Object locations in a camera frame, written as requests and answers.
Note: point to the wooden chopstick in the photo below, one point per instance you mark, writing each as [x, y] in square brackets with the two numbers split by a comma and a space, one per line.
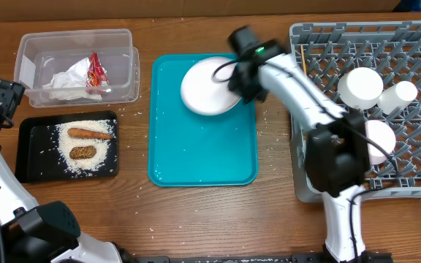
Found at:
[303, 59]

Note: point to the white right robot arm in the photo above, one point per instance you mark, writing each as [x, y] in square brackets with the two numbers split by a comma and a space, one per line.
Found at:
[336, 158]

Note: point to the clear plastic bin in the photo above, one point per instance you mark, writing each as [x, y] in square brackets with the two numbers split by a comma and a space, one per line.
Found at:
[41, 55]

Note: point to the white cup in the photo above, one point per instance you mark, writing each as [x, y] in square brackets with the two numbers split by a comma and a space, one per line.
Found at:
[398, 96]

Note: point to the white plate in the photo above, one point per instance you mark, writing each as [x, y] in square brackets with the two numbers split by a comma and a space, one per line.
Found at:
[207, 95]

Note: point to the pink white bowl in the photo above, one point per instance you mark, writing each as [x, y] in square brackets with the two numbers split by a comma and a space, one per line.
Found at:
[380, 133]

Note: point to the orange carrot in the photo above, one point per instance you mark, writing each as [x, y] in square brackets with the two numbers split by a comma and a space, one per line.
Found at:
[88, 134]

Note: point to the white rice pile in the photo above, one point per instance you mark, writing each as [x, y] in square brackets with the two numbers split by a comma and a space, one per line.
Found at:
[66, 143]

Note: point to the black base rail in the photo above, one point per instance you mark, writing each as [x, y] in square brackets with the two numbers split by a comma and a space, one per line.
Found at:
[232, 259]

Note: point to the grey dishwasher rack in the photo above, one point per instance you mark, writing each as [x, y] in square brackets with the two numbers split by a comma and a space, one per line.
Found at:
[393, 50]

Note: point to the black bin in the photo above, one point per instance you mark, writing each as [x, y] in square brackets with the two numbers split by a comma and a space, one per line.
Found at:
[38, 158]

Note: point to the red silver snack wrapper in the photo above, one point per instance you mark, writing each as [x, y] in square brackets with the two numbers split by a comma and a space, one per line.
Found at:
[96, 74]

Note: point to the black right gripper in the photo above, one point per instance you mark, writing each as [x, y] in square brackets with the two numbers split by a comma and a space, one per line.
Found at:
[240, 88]

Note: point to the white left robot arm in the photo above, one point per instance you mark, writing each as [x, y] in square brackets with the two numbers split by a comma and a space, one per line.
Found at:
[30, 232]

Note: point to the white napkin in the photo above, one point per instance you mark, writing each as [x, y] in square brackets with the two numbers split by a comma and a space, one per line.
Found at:
[74, 77]

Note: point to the teal plastic tray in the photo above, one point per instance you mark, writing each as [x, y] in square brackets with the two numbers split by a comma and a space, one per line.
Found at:
[191, 150]

